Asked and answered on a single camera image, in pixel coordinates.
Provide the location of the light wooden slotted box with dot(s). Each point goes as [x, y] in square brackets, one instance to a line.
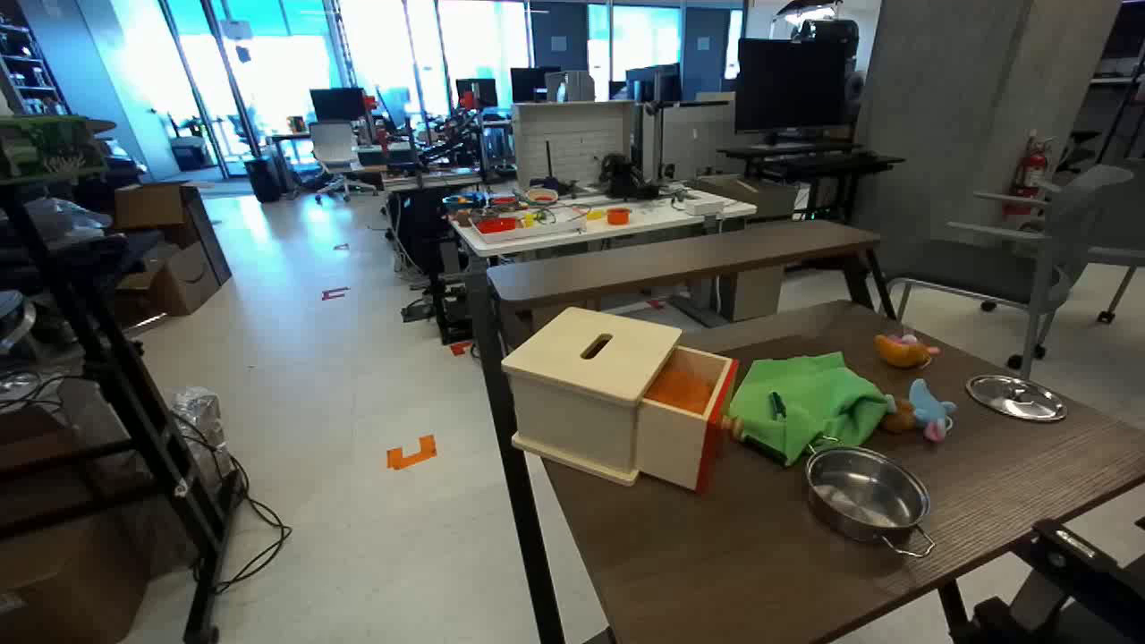
[583, 381]

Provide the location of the white desk divider panel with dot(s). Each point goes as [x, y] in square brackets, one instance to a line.
[572, 136]

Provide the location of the blue plush toy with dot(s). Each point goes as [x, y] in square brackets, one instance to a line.
[926, 412]

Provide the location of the black metal rack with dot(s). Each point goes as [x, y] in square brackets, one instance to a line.
[118, 381]

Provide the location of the wooden drawer with orange front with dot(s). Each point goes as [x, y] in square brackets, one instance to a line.
[679, 415]

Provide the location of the white work table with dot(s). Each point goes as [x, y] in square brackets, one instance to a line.
[646, 220]

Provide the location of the green towel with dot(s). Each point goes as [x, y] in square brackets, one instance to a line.
[806, 406]

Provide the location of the flat red tray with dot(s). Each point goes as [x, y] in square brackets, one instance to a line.
[497, 224]

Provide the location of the white swivel office chair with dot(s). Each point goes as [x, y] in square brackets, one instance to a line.
[335, 146]

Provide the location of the red fire extinguisher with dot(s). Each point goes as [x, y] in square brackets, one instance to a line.
[1029, 174]

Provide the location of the small orange bin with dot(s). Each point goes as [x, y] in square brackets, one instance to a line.
[616, 214]

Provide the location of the black desktop device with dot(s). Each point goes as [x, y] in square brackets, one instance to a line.
[623, 176]

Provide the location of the orange floor tape marker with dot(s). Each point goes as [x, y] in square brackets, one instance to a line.
[411, 456]

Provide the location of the small steel pot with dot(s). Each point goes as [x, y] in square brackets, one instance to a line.
[863, 492]

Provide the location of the orange plush toy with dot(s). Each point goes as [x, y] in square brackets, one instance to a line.
[904, 348]

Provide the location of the large black monitor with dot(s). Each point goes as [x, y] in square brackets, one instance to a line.
[788, 84]

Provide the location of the silver plate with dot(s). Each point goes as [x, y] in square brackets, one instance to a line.
[1018, 399]

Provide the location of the brown cardboard box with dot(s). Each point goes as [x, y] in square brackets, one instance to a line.
[181, 255]

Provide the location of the grey office chair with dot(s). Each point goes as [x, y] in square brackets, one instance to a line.
[1061, 236]

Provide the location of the brown wooden bench table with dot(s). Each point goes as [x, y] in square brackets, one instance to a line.
[668, 262]

